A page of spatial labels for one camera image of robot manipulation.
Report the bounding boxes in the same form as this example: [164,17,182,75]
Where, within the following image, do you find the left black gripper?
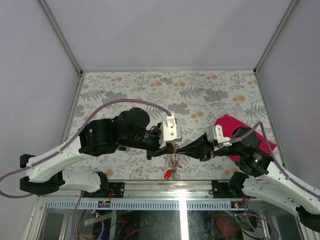
[119,121,176,159]

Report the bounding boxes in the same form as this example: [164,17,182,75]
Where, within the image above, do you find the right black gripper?
[175,130,243,162]

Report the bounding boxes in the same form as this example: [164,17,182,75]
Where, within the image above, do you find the key bunch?
[164,143,182,180]

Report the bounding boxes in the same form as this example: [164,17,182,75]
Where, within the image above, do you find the black head silver key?
[117,146,127,151]

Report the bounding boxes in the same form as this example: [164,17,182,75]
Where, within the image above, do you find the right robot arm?
[176,125,320,232]

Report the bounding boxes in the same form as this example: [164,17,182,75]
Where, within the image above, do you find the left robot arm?
[19,107,182,198]

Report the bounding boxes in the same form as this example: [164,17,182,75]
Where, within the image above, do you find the pink cloth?
[214,114,271,155]

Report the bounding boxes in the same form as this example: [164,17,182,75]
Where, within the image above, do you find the floral table mat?
[68,70,277,180]

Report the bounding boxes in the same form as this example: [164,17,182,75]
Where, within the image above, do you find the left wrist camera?
[159,113,182,148]

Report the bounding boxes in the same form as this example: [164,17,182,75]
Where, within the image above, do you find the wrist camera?
[159,113,182,148]
[206,125,232,148]

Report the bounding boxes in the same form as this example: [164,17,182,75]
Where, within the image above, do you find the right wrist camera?
[206,125,232,148]

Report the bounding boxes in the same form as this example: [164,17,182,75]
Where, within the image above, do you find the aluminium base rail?
[45,180,245,211]

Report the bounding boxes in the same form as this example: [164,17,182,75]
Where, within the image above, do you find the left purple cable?
[0,98,175,199]

